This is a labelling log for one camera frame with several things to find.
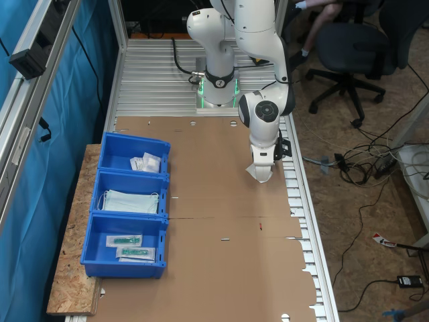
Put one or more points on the brown cardboard sheet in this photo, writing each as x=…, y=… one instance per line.
x=218, y=201

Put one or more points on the black floor plug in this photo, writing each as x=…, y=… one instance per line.
x=338, y=158

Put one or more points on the blue tape piece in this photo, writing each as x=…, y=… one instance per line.
x=393, y=314

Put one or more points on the horizontal aluminium frame beam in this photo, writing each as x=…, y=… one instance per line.
x=20, y=110

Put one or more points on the person's leg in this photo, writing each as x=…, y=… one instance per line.
x=318, y=27
x=310, y=3

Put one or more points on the grey aluminium table leg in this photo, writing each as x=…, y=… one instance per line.
x=414, y=120

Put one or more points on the dark office chair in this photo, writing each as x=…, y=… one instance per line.
x=352, y=47

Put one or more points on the stack of face masks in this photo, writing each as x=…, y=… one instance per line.
x=129, y=201

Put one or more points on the white printed flat packet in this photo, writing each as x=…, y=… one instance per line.
x=135, y=163

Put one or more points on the clear packet with green syringe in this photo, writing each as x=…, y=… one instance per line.
x=124, y=240
x=136, y=252

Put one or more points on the clear gauze pad packet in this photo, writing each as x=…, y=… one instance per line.
x=152, y=162

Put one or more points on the yellow emergency stop box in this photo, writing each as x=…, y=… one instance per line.
x=259, y=61

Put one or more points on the black floor power strip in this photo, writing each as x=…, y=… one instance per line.
x=385, y=166

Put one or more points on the blue plastic bin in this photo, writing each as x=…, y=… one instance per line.
x=130, y=179
x=134, y=144
x=100, y=245

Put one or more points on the black metal stand foot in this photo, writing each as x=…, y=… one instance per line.
x=414, y=250

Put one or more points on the red white sticker piece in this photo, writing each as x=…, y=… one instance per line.
x=382, y=239

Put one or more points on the aluminium frame post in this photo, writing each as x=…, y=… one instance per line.
x=276, y=20
x=118, y=33

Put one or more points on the black power adapter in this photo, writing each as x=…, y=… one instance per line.
x=409, y=281

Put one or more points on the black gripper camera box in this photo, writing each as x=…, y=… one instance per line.
x=283, y=149

